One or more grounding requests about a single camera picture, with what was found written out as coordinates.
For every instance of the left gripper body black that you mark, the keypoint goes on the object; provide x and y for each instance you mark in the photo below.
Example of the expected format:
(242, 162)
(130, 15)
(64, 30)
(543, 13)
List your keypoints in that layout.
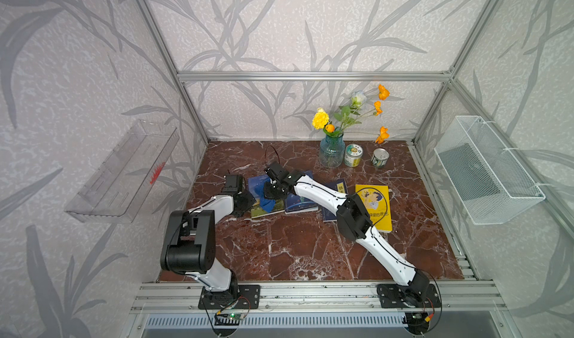
(247, 201)

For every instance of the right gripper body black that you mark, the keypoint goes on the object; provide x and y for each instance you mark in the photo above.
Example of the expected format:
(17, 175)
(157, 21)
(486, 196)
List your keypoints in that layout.
(272, 191)

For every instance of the Animal Farm book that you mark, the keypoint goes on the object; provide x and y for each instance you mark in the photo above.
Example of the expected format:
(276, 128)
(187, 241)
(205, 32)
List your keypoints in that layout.
(256, 187)

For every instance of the Little Prince blue book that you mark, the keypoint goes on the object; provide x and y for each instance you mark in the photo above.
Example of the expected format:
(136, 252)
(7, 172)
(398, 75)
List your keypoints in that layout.
(295, 204)

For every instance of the dark navy Chinese book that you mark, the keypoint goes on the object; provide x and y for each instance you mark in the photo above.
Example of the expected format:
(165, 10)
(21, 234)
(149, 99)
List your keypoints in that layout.
(340, 186)

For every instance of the yellow book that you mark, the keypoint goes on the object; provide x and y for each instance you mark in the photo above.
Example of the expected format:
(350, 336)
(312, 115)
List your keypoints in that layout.
(376, 199)

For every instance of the blue cloth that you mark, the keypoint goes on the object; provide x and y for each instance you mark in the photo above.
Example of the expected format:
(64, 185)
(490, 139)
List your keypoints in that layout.
(267, 204)

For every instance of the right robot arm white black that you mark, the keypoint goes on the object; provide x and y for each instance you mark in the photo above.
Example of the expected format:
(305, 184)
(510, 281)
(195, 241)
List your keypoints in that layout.
(354, 223)

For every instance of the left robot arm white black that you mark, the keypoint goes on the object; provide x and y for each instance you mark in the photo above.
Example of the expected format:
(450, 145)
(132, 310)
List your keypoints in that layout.
(189, 246)

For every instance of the glass vase teal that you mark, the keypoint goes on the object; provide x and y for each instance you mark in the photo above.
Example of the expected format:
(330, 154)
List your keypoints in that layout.
(332, 151)

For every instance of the green white tin can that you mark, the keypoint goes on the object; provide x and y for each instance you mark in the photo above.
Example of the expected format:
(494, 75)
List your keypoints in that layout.
(353, 155)

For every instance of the yellow orange flower bouquet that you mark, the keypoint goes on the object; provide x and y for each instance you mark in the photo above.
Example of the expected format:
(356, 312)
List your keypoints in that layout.
(357, 110)

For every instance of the open silver tin can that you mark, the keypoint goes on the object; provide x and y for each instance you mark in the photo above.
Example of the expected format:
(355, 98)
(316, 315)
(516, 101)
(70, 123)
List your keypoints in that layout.
(380, 158)

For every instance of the clear acrylic shelf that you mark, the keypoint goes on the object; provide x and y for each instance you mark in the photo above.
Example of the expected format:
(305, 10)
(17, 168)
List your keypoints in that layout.
(117, 190)

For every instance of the left circuit board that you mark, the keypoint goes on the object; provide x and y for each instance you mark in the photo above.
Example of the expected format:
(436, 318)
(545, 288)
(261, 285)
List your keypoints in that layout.
(232, 318)

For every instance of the circuit board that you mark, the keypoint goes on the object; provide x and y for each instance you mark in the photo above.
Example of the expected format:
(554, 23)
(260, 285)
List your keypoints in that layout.
(232, 318)
(417, 321)

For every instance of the right circuit board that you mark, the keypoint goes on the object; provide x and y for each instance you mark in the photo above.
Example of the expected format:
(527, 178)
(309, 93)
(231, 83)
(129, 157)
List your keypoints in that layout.
(417, 321)

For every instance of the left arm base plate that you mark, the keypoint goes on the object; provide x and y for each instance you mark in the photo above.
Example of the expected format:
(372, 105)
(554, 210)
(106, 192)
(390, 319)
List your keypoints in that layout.
(242, 297)

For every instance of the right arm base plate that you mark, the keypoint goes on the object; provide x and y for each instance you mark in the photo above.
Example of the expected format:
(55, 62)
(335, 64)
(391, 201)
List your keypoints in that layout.
(394, 296)

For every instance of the white wire basket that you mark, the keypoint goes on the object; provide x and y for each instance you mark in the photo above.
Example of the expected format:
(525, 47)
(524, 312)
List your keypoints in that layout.
(492, 184)

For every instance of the aluminium front rail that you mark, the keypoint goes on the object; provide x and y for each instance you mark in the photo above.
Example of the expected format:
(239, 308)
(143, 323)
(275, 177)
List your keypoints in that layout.
(318, 296)

